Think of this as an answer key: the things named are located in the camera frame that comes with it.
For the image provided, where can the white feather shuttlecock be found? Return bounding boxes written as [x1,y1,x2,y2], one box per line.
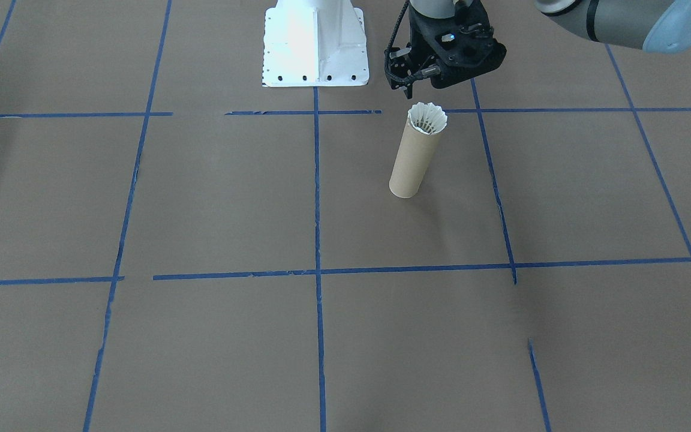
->
[408,101,448,135]

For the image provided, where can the brown cardboard tube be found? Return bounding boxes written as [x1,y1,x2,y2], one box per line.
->
[389,114,443,199]

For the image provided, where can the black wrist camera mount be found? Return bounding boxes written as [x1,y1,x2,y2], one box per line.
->
[384,47,442,92]

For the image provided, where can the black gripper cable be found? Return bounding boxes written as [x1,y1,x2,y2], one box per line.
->
[384,0,412,56]

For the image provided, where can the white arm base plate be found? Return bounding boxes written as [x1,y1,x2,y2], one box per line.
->
[261,0,371,88]

